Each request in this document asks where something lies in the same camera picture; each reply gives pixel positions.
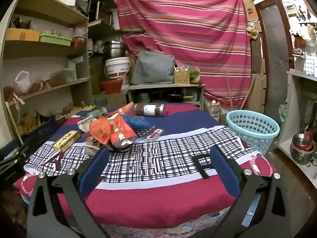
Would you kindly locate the stacked steel bowls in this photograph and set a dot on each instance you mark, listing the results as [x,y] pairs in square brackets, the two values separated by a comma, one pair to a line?
[302,148]

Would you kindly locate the red plastic basin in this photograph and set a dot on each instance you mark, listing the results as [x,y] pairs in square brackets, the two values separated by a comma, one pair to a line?
[112,86]

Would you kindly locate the green leafy vegetables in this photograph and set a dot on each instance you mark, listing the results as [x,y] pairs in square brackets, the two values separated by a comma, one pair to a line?
[194,75]

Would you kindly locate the red snack packet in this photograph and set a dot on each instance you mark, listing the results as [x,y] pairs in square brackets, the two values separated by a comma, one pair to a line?
[121,132]

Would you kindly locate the grey door with brown frame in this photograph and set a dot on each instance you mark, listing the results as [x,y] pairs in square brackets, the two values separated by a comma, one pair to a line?
[275,54]

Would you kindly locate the orange plastic bag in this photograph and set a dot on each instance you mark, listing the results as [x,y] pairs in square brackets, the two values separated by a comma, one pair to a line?
[99,131]

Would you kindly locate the brown cardboard box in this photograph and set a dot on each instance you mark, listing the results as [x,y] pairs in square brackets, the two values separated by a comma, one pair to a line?
[250,7]

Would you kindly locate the steel cup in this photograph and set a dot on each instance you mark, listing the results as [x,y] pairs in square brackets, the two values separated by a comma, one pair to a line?
[151,109]

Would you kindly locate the striped red hanging cloth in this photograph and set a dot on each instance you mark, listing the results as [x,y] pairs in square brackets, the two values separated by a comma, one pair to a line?
[188,34]

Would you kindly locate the green plastic tray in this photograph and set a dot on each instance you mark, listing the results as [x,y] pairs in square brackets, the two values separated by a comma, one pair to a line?
[55,39]

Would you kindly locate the yellow-label oil bottle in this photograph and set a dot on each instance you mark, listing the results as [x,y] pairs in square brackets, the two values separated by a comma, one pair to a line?
[215,111]

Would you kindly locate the checked red blue bedsheet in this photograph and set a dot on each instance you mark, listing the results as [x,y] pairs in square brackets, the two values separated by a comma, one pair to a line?
[158,203]

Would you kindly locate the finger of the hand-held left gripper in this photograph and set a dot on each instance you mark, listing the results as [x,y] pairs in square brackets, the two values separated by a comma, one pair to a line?
[10,162]

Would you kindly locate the white plastic bucket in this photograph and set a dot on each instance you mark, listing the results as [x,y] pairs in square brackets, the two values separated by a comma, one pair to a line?
[117,68]

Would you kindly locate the yellow patterned box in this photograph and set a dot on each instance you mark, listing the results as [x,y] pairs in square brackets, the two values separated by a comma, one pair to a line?
[65,141]

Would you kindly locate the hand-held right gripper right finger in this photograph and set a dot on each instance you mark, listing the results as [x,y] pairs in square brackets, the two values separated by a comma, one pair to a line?
[225,172]

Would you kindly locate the green plastic bag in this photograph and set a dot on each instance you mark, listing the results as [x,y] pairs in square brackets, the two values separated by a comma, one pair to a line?
[283,112]

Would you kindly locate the blue plastic wrapper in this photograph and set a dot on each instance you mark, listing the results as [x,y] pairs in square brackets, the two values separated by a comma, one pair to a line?
[137,124]

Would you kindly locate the clear blister pack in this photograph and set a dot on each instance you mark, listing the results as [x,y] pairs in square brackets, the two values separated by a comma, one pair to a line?
[151,133]

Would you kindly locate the white plastic cup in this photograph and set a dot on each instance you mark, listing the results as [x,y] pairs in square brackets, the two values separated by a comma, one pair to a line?
[22,80]

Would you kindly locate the yellow cardboard box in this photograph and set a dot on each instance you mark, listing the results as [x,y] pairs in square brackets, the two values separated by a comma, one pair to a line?
[22,34]

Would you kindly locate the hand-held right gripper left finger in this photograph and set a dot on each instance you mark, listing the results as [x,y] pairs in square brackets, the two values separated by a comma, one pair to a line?
[92,172]

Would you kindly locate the white cabinet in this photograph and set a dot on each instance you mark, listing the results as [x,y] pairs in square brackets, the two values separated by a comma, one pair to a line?
[292,91]

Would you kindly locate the dark blue plastic crate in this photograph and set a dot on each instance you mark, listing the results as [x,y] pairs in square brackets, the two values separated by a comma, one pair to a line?
[39,131]

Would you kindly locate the small wooden shelf table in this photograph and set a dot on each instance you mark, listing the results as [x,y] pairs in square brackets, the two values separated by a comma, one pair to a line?
[163,86]

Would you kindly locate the light blue plastic basket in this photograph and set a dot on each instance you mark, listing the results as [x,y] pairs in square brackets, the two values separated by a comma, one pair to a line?
[250,131]

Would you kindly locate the red food packet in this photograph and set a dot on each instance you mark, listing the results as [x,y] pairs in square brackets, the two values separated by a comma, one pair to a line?
[79,37]

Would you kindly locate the small clear plastic bottle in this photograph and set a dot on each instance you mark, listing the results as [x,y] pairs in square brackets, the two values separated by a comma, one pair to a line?
[97,112]

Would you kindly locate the black frying pan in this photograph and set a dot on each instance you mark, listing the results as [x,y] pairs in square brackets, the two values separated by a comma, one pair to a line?
[177,97]

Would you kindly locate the tall wooden shelf unit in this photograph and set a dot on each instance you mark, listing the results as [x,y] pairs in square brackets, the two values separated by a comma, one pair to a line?
[44,48]

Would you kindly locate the cardboard utensil box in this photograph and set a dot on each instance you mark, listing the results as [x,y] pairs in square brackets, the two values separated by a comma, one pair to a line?
[181,76]

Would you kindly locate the grey cushion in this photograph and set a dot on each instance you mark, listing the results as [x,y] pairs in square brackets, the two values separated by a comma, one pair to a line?
[152,67]

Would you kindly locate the steel cooking pot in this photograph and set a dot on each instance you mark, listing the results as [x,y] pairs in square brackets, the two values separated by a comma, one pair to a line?
[114,49]

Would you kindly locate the red orange wrapper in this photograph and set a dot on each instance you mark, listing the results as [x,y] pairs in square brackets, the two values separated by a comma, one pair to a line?
[123,109]

